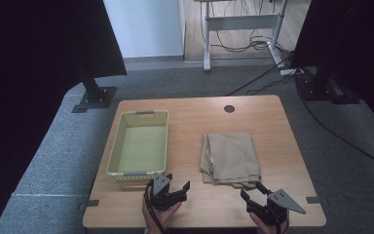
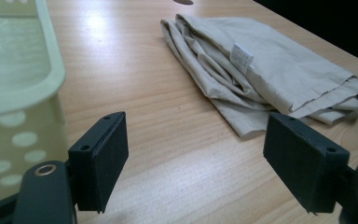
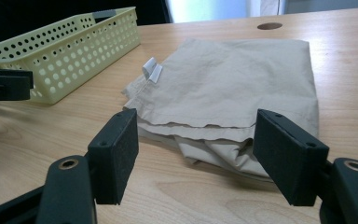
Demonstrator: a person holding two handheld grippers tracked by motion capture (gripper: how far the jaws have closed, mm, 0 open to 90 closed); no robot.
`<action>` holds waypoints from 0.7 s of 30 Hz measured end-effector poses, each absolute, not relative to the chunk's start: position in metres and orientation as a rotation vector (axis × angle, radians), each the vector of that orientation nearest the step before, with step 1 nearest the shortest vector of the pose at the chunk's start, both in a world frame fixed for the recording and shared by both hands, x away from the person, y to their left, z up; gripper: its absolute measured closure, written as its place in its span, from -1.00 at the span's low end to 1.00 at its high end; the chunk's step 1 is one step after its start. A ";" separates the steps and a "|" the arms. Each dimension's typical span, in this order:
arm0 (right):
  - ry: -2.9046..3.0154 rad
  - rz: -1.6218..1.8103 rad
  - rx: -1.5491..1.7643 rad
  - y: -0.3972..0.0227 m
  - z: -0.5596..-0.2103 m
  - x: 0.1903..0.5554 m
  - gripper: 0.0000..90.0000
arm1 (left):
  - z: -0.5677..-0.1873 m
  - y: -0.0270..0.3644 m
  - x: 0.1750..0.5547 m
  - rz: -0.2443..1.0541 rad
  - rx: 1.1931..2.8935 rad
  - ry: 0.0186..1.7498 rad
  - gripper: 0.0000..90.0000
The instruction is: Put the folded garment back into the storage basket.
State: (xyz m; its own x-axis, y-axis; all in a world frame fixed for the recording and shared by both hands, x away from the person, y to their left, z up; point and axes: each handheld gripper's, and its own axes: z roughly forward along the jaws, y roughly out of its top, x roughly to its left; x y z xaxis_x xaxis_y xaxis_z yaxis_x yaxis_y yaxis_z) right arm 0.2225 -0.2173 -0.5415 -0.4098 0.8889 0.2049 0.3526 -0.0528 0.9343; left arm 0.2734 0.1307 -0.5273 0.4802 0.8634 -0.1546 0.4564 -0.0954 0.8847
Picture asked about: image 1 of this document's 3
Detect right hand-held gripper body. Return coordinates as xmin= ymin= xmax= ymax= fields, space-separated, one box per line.
xmin=246 ymin=188 xmax=307 ymax=226

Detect dark curtain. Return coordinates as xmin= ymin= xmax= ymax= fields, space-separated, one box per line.
xmin=0 ymin=0 xmax=128 ymax=228
xmin=290 ymin=0 xmax=374 ymax=136

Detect pale green plastic basket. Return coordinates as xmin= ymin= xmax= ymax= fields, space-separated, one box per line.
xmin=105 ymin=109 xmax=170 ymax=185

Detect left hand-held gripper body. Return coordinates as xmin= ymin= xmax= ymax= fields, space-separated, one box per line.
xmin=144 ymin=172 xmax=188 ymax=212

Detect bundle of black floor cables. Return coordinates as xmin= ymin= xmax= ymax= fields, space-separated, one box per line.
xmin=200 ymin=0 xmax=294 ymax=59

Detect white power strip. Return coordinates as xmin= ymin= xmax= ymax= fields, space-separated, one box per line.
xmin=279 ymin=67 xmax=304 ymax=78

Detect long black floor cable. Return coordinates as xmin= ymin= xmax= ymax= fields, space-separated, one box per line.
xmin=295 ymin=79 xmax=374 ymax=172
xmin=224 ymin=56 xmax=294 ymax=98

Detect person's left hand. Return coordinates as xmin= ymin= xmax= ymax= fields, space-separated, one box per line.
xmin=141 ymin=194 xmax=183 ymax=234

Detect grey metal desk frame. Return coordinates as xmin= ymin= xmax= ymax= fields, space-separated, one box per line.
xmin=194 ymin=0 xmax=288 ymax=73

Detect white partition panel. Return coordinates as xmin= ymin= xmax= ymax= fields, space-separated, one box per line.
xmin=102 ymin=0 xmax=185 ymax=59

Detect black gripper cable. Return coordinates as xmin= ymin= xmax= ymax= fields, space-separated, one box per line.
xmin=143 ymin=179 xmax=168 ymax=234
xmin=274 ymin=204 xmax=290 ymax=234

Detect beige pants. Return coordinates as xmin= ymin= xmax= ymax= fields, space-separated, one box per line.
xmin=199 ymin=132 xmax=262 ymax=190

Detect person's right hand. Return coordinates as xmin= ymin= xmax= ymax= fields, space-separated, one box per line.
xmin=248 ymin=212 xmax=290 ymax=234

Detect black stand with base plate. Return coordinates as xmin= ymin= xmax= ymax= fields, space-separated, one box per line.
xmin=71 ymin=48 xmax=118 ymax=114
xmin=295 ymin=66 xmax=362 ymax=105

